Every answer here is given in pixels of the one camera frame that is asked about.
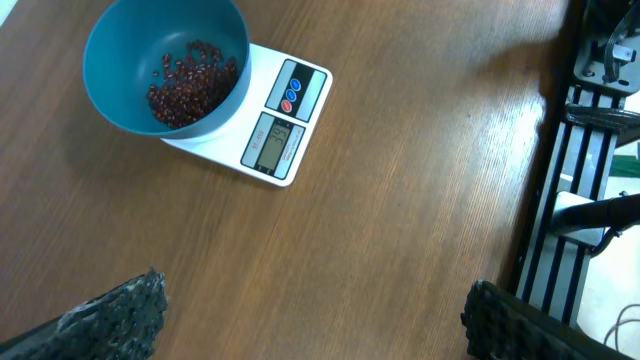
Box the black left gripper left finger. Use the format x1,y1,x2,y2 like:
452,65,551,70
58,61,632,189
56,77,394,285
1,269,167,359

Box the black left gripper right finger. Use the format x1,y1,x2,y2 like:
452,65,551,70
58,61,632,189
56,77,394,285
461,280,626,360

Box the white digital kitchen scale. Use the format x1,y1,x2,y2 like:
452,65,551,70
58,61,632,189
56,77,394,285
165,44,333,187

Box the red beans in bowl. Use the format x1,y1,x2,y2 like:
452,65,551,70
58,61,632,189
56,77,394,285
146,40,239,130

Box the teal blue bowl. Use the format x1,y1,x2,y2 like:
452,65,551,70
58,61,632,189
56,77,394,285
83,0,251,139

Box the aluminium frame rail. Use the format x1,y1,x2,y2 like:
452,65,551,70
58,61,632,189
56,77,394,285
507,86,625,327

